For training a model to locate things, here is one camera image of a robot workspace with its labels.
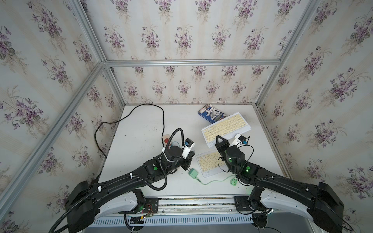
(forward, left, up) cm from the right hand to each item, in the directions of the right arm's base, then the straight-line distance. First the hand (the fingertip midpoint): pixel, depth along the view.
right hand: (219, 135), depth 76 cm
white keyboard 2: (-7, +4, -21) cm, 23 cm away
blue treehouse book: (+32, 0, -19) cm, 37 cm away
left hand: (-9, +13, -4) cm, 16 cm away
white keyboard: (+4, -4, +1) cm, 6 cm away
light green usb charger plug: (-14, +14, -19) cm, 27 cm away
